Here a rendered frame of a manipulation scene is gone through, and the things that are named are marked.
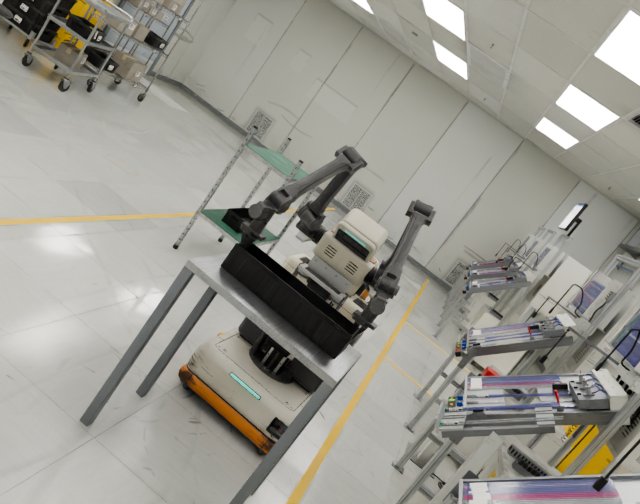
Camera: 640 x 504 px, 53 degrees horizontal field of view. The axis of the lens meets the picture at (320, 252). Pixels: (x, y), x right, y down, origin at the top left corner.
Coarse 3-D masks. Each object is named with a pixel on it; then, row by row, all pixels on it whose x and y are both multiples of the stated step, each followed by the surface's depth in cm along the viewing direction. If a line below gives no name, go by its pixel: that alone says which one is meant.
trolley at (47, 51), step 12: (60, 0) 643; (84, 0) 642; (96, 0) 715; (108, 0) 722; (108, 12) 693; (60, 24) 647; (96, 24) 647; (72, 36) 723; (120, 36) 721; (36, 48) 654; (48, 48) 691; (84, 48) 653; (108, 48) 708; (24, 60) 655; (72, 72) 659; (84, 72) 711; (96, 72) 734; (60, 84) 659; (96, 84) 741
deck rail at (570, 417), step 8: (480, 416) 309; (488, 416) 309; (496, 416) 308; (504, 416) 307; (512, 416) 306; (520, 416) 305; (528, 416) 304; (568, 416) 300; (576, 416) 299; (584, 416) 298; (592, 416) 297; (600, 416) 296; (608, 416) 296; (480, 424) 310; (488, 424) 309; (496, 424) 308; (504, 424) 307; (512, 424) 306; (520, 424) 305; (528, 424) 304; (536, 424) 304; (560, 424) 301; (568, 424) 300; (576, 424) 299; (584, 424) 298; (592, 424) 298; (600, 424) 297
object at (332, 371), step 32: (224, 256) 263; (224, 288) 231; (160, 320) 240; (192, 320) 280; (256, 320) 228; (128, 352) 243; (320, 352) 237; (352, 352) 260; (96, 416) 251; (288, 448) 272; (256, 480) 232
